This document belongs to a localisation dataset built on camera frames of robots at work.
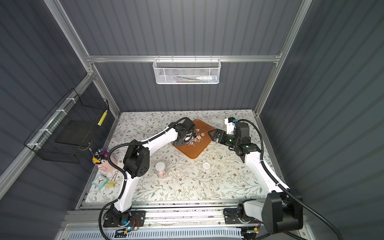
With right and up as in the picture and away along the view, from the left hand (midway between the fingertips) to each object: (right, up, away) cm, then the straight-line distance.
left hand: (177, 137), depth 96 cm
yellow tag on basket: (-40, +11, -13) cm, 44 cm away
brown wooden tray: (+11, -10, +2) cm, 15 cm away
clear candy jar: (+8, 0, -9) cm, 12 cm away
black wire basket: (-51, +7, -21) cm, 55 cm away
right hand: (+23, +3, -15) cm, 28 cm away
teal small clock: (-43, -25, -11) cm, 50 cm away
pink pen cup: (-41, -11, -15) cm, 45 cm away
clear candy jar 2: (-7, -15, -17) cm, 23 cm away
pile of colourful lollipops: (+14, -1, +8) cm, 16 cm away
